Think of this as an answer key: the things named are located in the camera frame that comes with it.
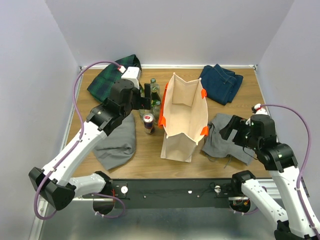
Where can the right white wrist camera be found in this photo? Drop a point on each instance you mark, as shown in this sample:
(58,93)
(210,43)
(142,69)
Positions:
(258,109)

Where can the beige canvas tote bag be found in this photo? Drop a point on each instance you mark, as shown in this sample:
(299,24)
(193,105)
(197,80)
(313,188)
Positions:
(184,118)

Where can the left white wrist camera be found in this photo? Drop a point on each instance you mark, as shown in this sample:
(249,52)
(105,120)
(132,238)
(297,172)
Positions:
(132,74)

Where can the right grey shorts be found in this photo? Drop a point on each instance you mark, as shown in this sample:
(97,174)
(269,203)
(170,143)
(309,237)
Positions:
(216,147)

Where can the aluminium frame rail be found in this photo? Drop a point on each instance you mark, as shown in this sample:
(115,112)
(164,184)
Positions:
(40,205)

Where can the green plaid cloth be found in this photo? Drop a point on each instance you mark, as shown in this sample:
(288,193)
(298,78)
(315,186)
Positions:
(100,87)

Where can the clear bottle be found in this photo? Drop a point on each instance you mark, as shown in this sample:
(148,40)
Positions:
(142,112)
(154,84)
(156,109)

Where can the red soda can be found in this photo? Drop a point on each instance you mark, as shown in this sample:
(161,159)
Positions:
(148,121)

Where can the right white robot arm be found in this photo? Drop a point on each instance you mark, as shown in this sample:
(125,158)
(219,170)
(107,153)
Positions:
(296,219)

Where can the blue denim jeans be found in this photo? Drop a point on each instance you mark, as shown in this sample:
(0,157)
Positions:
(221,84)

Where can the left grey cloth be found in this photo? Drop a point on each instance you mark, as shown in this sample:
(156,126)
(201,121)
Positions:
(119,147)

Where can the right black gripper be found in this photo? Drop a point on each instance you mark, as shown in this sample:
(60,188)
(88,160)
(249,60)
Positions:
(238,123)

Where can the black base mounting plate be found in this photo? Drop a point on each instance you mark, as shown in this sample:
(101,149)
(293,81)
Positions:
(176,193)

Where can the clear bottle back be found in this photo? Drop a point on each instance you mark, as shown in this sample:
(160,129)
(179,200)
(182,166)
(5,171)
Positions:
(142,112)

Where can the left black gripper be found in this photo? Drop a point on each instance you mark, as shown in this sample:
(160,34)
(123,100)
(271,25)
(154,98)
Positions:
(143,102)

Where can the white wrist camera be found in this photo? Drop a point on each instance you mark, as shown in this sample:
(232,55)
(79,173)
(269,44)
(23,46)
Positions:
(258,109)
(132,74)

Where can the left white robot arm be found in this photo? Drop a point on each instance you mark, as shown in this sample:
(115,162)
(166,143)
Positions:
(55,182)

